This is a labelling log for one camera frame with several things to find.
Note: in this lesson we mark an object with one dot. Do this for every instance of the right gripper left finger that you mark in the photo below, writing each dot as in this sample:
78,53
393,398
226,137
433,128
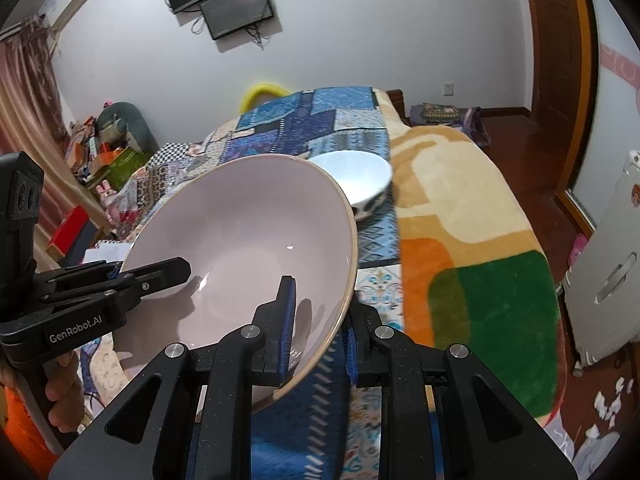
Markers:
187,413

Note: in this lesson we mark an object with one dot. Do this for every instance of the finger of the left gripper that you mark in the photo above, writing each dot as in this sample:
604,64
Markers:
150,279

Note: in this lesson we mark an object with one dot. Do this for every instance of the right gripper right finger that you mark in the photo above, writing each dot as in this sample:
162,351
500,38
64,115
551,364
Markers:
444,414

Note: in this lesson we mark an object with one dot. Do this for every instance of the pink bowl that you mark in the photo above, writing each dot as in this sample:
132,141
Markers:
242,226

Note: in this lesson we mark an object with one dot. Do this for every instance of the white patterned bowl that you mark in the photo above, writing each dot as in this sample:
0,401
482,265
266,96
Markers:
363,177

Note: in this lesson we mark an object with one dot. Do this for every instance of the left hand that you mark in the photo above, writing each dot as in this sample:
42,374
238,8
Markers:
64,390

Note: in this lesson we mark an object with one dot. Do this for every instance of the pink rabbit toy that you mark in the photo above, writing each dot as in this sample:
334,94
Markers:
107,198

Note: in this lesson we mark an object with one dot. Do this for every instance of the red box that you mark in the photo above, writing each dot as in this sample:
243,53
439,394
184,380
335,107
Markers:
67,233

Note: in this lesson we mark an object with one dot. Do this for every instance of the patchwork patterned cloth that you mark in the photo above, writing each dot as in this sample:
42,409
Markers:
301,436

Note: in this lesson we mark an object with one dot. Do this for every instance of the green box of clutter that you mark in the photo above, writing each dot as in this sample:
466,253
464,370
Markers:
118,172

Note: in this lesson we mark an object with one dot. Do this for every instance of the beige orange green blanket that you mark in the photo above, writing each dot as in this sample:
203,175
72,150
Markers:
472,270

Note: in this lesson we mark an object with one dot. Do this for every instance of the grey green neck pillow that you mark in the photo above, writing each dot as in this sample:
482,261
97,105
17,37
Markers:
121,125

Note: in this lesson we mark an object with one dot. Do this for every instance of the striped brown curtain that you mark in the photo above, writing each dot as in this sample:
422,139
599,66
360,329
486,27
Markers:
32,122

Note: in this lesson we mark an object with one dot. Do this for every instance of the bag on floor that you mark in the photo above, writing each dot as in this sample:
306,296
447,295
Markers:
465,120

